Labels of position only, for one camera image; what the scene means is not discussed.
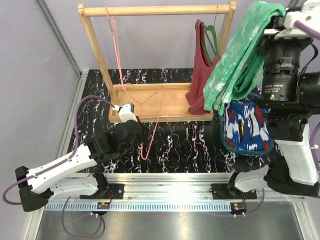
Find maroon tank top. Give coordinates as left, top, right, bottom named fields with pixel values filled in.
left=185, top=19, right=221, bottom=115

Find green patterned garment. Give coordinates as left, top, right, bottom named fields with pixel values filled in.
left=202, top=1, right=286, bottom=115

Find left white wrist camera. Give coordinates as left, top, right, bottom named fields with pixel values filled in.
left=112, top=102, right=140, bottom=123

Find pink wire hanger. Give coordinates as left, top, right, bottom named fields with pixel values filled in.
left=123, top=83, right=167, bottom=161
left=105, top=6, right=125, bottom=90

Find aluminium mounting rail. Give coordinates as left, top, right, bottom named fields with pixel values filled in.
left=33, top=172, right=307, bottom=212

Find teal transparent plastic bin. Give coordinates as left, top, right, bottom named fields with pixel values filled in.
left=219, top=92, right=275, bottom=157

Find black marbled table mat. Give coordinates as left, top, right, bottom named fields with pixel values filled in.
left=68, top=69, right=270, bottom=174

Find green plastic hanger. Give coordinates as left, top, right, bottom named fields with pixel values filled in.
left=199, top=4, right=222, bottom=66

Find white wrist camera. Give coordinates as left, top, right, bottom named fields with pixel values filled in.
left=112, top=102, right=140, bottom=123
left=263, top=0, right=320, bottom=40

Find blue patterned trousers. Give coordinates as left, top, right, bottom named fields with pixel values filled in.
left=221, top=99, right=275, bottom=152

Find wooden clothes rack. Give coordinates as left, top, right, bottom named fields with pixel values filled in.
left=77, top=0, right=236, bottom=123

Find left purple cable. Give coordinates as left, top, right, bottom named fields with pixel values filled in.
left=2, top=96, right=120, bottom=238

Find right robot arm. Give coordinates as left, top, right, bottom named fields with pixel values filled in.
left=226, top=11, right=320, bottom=198

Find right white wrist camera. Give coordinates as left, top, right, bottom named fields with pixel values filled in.
left=263, top=0, right=320, bottom=40

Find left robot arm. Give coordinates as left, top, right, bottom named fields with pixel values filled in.
left=15, top=120, right=149, bottom=212

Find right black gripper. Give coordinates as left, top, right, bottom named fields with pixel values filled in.
left=258, top=9, right=310, bottom=107

